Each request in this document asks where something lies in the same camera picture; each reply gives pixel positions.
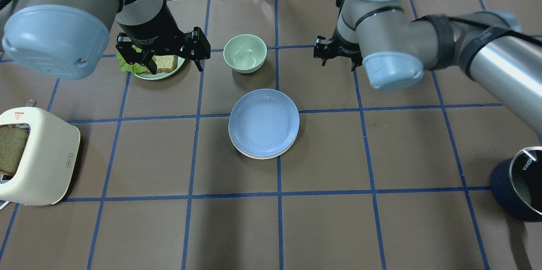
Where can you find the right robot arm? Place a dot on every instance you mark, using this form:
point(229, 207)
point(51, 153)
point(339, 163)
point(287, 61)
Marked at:
point(488, 47)

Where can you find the blue plate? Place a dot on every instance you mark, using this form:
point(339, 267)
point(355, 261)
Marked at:
point(264, 124)

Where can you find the green plate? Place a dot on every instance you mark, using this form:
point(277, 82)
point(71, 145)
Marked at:
point(161, 76)

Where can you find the toast slice in toaster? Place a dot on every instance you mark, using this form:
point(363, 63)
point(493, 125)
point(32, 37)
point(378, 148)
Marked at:
point(12, 145)

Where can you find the bread slice on plate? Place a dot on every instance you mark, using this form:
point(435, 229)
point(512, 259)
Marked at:
point(166, 63)

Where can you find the green lettuce leaf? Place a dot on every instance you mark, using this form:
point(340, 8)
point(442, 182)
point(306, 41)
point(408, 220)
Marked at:
point(133, 68)

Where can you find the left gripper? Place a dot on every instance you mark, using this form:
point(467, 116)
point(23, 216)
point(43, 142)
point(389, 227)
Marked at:
point(153, 33)

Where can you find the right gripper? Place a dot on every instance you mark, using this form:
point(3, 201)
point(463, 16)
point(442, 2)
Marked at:
point(344, 48)

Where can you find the green bowl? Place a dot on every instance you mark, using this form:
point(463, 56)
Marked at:
point(245, 53)

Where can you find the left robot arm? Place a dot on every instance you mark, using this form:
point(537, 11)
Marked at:
point(67, 38)

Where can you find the white toaster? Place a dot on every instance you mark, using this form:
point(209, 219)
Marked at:
point(46, 166)

